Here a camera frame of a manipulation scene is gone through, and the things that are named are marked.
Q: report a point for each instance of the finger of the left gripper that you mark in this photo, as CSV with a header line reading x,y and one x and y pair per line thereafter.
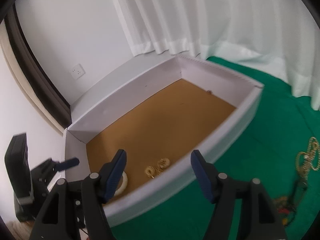
x,y
69,163

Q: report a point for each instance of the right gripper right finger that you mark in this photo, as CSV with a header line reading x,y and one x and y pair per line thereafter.
x,y
242,208

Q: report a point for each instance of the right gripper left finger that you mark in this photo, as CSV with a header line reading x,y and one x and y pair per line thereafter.
x,y
71,205

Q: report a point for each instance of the white jade bangle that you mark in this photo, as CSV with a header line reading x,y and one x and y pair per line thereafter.
x,y
118,185

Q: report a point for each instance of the gold earrings cluster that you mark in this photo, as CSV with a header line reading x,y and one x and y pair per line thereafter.
x,y
153,171

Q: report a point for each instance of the black leather wristwatch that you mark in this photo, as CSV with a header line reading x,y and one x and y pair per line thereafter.
x,y
299,189

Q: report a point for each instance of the gold bangle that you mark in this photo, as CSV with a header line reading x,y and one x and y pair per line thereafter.
x,y
304,163

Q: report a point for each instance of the white cardboard box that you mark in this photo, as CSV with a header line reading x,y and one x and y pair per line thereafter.
x,y
167,111

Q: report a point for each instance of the white curtain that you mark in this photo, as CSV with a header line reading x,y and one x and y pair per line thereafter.
x,y
279,37

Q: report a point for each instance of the black camera box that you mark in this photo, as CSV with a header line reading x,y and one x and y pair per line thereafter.
x,y
16,163

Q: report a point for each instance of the white wall socket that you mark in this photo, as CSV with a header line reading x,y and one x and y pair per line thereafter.
x,y
77,71

